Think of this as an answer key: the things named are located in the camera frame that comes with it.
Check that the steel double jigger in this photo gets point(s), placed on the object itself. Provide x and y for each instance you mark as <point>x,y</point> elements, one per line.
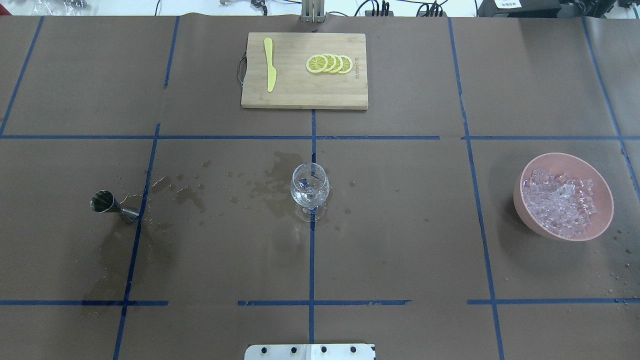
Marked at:
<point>104,202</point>

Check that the clear wine glass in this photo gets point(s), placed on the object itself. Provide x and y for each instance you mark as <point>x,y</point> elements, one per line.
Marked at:
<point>310,189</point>

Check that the pile of ice cubes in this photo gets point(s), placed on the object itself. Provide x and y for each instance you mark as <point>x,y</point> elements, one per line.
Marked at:
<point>560,203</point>

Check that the lemon slice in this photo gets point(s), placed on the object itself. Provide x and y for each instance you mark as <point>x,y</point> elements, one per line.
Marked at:
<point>331,62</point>
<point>337,64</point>
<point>317,64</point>
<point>347,64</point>

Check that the yellow plastic knife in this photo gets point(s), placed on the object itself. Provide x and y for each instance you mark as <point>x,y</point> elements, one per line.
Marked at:
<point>268,46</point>

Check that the bamboo cutting board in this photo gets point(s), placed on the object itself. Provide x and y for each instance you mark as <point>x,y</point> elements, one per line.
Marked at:
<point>295,87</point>

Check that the pink bowl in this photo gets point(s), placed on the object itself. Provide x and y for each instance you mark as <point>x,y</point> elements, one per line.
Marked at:
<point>556,163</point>

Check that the aluminium frame post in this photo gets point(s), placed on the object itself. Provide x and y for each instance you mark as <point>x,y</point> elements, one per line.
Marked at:
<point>313,11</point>

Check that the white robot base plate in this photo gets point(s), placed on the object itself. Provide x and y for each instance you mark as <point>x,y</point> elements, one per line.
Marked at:
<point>310,351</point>

